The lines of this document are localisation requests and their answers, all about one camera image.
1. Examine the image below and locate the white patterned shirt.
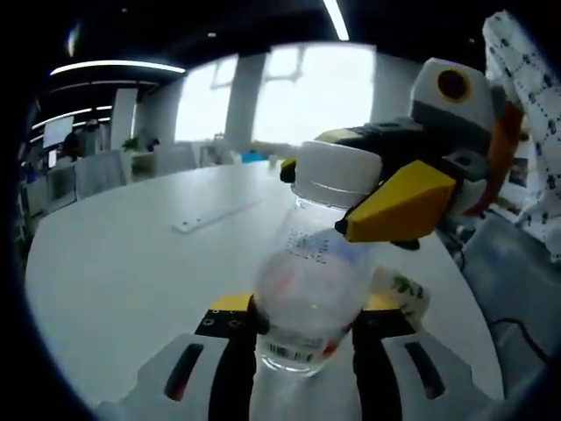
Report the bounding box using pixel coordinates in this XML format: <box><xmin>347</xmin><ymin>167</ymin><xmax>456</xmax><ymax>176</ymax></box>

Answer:
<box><xmin>481</xmin><ymin>12</ymin><xmax>561</xmax><ymax>260</ymax></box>

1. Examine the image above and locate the clear plastic water bottle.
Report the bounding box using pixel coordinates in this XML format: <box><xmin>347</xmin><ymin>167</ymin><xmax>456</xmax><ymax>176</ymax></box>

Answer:
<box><xmin>253</xmin><ymin>139</ymin><xmax>382</xmax><ymax>378</ymax></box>

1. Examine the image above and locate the white tabletop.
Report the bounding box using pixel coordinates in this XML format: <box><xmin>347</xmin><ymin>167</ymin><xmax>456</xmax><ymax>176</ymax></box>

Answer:
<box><xmin>24</xmin><ymin>160</ymin><xmax>505</xmax><ymax>421</ymax></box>

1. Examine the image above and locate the patterned paper cup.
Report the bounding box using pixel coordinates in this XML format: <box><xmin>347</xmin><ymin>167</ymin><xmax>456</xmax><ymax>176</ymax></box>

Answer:
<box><xmin>367</xmin><ymin>265</ymin><xmax>433</xmax><ymax>332</ymax></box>

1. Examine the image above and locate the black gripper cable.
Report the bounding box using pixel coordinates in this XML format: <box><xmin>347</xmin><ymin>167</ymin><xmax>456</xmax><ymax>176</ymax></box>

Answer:
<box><xmin>486</xmin><ymin>316</ymin><xmax>554</xmax><ymax>365</ymax></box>

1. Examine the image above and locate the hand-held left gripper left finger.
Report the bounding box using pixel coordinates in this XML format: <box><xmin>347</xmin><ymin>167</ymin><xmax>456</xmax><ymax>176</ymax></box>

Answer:
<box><xmin>103</xmin><ymin>291</ymin><xmax>259</xmax><ymax>421</ymax></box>

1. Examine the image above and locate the bright wall screen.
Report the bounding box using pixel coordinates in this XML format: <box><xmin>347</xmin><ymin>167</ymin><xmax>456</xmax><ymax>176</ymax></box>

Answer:
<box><xmin>42</xmin><ymin>118</ymin><xmax>74</xmax><ymax>148</ymax></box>

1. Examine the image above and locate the light blue box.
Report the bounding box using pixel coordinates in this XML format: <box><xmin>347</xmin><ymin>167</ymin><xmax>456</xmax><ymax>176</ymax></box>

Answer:
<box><xmin>238</xmin><ymin>150</ymin><xmax>275</xmax><ymax>164</ymax></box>

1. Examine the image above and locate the white power strip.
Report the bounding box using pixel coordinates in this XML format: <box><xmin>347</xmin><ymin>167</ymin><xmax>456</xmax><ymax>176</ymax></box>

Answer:
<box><xmin>170</xmin><ymin>199</ymin><xmax>264</xmax><ymax>235</ymax></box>

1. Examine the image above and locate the person's right hand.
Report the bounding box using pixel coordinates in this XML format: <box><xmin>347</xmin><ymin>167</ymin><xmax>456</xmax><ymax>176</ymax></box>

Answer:
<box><xmin>465</xmin><ymin>99</ymin><xmax>527</xmax><ymax>217</ymax></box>

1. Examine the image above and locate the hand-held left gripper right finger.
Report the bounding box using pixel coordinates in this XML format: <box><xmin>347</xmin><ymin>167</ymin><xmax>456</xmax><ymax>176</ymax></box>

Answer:
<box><xmin>352</xmin><ymin>296</ymin><xmax>499</xmax><ymax>421</ymax></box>

